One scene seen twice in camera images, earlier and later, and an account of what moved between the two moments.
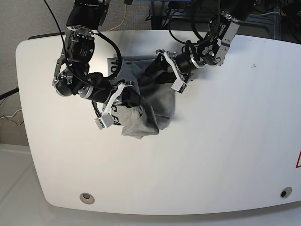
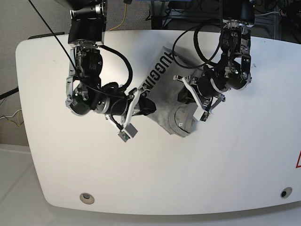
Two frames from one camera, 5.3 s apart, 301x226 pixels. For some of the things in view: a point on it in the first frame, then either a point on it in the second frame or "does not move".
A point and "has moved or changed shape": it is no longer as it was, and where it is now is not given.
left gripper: x=181 y=63 -> x=185 y=96
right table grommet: x=286 y=192 does not move
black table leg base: x=156 y=22 does not move
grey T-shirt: x=154 y=110 has moved or changed shape
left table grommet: x=87 y=198 does not move
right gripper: x=130 y=98 -> x=146 y=107
